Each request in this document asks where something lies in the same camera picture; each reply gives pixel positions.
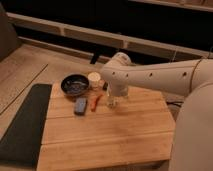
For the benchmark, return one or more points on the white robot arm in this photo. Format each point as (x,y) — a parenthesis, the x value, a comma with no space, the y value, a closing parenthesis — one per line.
(192,147)

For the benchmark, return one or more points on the white paper cup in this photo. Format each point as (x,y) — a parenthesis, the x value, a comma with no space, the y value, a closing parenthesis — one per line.
(94,78)

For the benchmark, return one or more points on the orange carrot toy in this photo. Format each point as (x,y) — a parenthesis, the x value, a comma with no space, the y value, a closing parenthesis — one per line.
(94,102)

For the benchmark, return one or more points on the blue sponge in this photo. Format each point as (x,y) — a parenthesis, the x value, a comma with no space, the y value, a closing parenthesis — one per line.
(80,106)

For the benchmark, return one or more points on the black bowl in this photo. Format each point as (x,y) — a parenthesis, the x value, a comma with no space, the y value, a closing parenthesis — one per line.
(75,85)

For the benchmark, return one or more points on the black floor mat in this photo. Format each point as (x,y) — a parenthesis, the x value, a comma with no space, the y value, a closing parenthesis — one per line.
(22,140)

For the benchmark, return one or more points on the grey couch corner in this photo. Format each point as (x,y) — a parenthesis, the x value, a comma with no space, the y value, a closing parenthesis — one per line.
(9,40)

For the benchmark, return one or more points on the wooden shelf rail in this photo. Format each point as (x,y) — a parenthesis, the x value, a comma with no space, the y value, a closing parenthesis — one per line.
(134,44)

